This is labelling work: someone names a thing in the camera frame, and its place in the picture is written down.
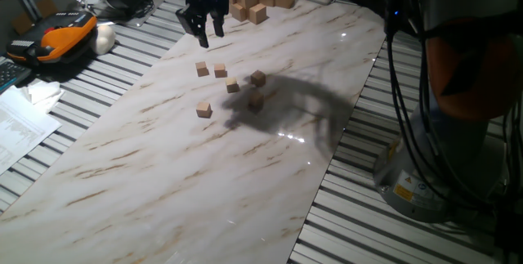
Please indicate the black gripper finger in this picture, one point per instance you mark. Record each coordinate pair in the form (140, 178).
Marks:
(194, 23)
(220, 21)

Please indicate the small wooden cube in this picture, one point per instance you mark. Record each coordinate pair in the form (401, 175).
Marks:
(220, 70)
(256, 100)
(257, 78)
(203, 109)
(202, 68)
(232, 85)

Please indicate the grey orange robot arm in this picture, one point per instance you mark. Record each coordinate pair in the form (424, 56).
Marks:
(449, 153)

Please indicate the white rounded object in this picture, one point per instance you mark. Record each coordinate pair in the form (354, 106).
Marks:
(104, 39)

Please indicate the orange black teach pendant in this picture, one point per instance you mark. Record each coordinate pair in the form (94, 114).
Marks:
(57, 39)

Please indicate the brown cardboard piece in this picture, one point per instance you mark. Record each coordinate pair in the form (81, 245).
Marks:
(22, 23)
(47, 7)

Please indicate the white crumpled tissue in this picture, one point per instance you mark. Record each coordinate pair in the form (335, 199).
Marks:
(45, 92)

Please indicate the marble pattern board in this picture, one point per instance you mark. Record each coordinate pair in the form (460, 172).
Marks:
(163, 194)

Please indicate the black keyboard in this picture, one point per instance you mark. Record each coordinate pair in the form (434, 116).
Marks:
(10, 74)

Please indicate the printed paper sheet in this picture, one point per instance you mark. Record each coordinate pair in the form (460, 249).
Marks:
(20, 133)

